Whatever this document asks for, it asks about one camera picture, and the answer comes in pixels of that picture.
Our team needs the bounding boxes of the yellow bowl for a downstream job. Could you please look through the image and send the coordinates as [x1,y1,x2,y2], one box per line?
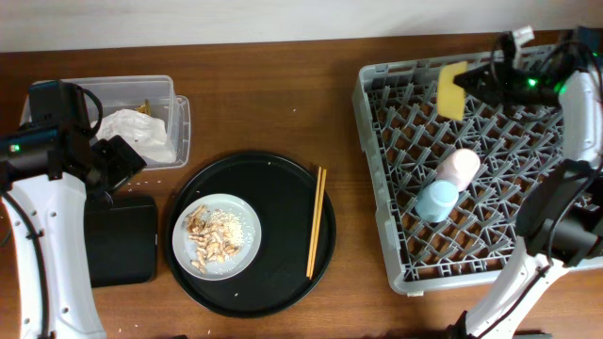
[436,61,467,121]

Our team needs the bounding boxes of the white napkin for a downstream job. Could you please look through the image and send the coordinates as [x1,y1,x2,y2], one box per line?
[96,109,176,163]

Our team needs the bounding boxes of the gold foil wrapper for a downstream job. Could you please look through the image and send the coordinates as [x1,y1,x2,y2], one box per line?
[136,99,151,116]

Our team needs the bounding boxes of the pink cup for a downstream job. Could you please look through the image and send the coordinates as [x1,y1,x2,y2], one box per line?
[435,149,481,192]

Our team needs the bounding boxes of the grey plate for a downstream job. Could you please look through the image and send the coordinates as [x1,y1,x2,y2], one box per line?
[171,194,262,282]

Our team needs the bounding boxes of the food scraps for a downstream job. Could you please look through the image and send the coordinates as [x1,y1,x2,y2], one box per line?
[185,204,244,273]

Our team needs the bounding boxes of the blue cup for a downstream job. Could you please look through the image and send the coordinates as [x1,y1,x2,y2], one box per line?
[415,180,459,222]

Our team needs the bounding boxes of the wooden chopstick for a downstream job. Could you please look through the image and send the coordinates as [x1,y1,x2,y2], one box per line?
[306,167,322,280]
[312,168,327,278]

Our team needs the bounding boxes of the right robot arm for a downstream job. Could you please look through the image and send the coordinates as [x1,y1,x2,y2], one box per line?
[438,26,602,338]

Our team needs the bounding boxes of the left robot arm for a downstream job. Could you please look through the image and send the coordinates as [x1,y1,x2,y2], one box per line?
[1,80,146,338]

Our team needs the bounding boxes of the clear plastic waste bin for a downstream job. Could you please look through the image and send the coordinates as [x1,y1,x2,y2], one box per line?
[18,73,192,171]

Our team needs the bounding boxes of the grey dishwasher rack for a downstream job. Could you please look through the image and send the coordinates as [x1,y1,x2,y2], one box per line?
[352,45,563,295]

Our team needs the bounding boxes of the black rectangular tray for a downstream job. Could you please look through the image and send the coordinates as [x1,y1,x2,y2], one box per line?
[84,196,158,288]

